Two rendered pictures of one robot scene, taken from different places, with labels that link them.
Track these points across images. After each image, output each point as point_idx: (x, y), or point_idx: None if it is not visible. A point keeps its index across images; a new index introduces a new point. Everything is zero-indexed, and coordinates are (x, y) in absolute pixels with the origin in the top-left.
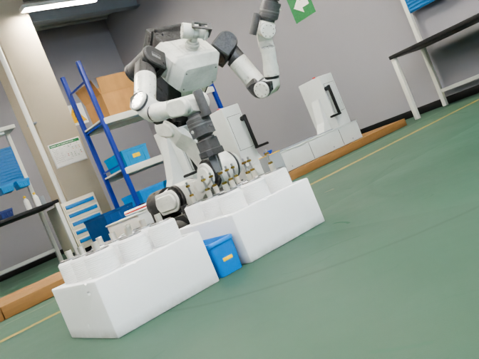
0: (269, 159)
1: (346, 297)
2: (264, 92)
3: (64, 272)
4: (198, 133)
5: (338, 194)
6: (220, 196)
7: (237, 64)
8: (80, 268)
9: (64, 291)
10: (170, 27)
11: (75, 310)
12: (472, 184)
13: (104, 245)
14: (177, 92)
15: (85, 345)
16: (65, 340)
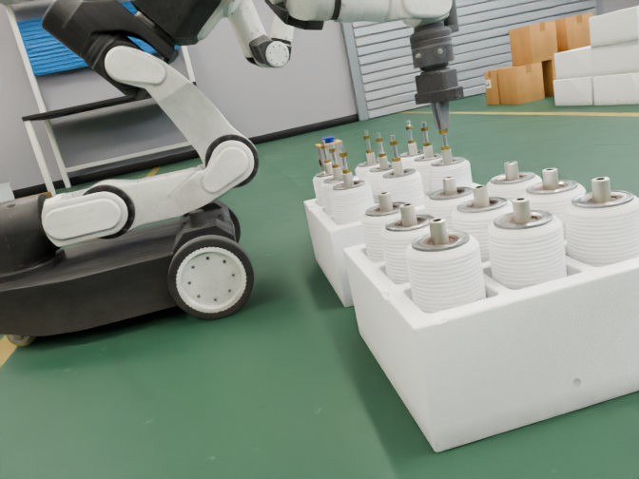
0: (412, 137)
1: None
2: (281, 59)
3: (470, 270)
4: (450, 55)
5: (298, 224)
6: (459, 164)
7: (246, 4)
8: (561, 243)
9: (507, 314)
10: None
11: (535, 354)
12: (614, 181)
13: (486, 211)
14: (216, 3)
15: (618, 421)
16: (416, 468)
